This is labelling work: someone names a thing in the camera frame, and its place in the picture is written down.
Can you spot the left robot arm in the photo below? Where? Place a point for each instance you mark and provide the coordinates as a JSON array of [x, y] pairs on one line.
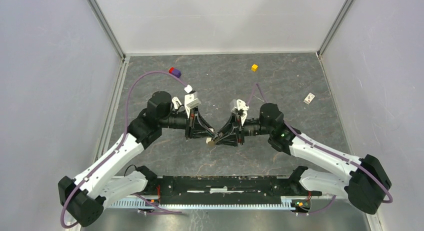
[[84, 197]]

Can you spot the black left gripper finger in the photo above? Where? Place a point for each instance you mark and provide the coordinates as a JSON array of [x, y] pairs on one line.
[[205, 125], [196, 134]]

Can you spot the red and purple block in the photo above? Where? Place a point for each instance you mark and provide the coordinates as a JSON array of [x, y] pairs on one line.
[[175, 72]]

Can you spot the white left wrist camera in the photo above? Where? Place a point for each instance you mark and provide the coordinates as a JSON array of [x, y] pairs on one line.
[[191, 100]]

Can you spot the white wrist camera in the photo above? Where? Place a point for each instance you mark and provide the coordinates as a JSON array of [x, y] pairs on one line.
[[238, 105], [191, 100]]

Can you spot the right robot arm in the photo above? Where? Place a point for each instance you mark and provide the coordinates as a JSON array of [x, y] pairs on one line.
[[361, 180]]

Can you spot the yellow cube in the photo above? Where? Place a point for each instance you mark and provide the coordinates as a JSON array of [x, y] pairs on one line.
[[254, 67]]

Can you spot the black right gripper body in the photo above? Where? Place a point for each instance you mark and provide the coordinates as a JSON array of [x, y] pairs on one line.
[[239, 129]]

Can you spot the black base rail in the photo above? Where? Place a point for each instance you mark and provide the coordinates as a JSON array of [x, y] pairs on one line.
[[224, 190]]

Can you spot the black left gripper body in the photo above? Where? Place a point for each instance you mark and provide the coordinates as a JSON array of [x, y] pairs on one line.
[[192, 119]]

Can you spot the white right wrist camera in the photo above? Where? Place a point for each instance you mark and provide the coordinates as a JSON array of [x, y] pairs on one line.
[[238, 105]]

